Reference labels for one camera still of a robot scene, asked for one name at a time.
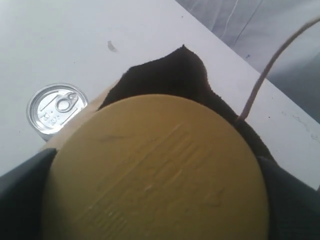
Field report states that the clear jar with yellow lid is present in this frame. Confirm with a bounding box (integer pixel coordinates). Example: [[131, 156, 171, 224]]
[[42, 95, 269, 240]]

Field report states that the clear can of brown grains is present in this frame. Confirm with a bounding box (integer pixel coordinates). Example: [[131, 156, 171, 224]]
[[26, 83, 88, 142]]

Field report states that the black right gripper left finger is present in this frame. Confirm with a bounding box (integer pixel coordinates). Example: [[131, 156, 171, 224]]
[[0, 148, 57, 240]]

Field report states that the white backdrop curtain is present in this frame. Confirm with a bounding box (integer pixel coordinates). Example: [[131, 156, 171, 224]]
[[174, 0, 320, 98]]

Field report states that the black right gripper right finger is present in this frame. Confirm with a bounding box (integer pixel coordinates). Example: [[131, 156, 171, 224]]
[[257, 157, 320, 240]]

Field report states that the brown paper shopping bag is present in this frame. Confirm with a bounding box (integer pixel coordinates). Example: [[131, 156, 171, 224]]
[[42, 17, 320, 166]]

